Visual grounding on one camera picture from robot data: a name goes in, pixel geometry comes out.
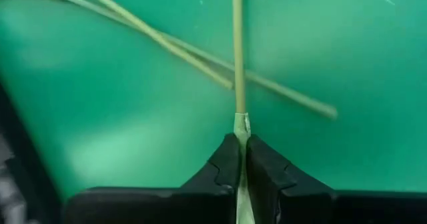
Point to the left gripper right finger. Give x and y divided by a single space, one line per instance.
317 207

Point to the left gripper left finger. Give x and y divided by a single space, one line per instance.
166 207

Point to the maroon tulip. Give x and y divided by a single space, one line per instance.
300 99

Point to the green table mat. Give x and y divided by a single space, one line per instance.
100 100

